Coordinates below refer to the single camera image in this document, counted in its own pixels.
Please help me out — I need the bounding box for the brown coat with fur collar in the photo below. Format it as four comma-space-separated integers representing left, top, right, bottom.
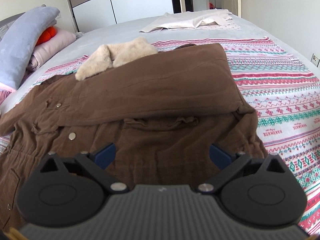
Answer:
1, 43, 267, 231

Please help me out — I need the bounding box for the grey bed sheet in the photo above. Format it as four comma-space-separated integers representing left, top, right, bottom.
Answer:
0, 9, 320, 116

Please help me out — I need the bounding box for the cream folded garment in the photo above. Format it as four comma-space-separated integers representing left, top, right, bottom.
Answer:
140, 9, 240, 33

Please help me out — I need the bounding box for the white wall socket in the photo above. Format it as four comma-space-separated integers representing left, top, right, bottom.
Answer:
311, 54, 320, 67

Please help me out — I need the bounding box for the blue pink folded blanket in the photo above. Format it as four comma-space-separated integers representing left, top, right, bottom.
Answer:
1, 7, 60, 92

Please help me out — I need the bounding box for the pink teal patterned blanket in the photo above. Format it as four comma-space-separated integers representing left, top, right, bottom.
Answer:
1, 38, 319, 233

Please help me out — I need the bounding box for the orange plush item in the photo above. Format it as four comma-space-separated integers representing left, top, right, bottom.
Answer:
36, 27, 57, 46

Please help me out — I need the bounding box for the white grey sliding wardrobe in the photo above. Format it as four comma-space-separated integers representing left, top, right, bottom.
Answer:
69, 0, 174, 33

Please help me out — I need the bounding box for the light pink folded bedding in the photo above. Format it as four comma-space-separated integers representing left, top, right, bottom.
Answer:
27, 27, 76, 72

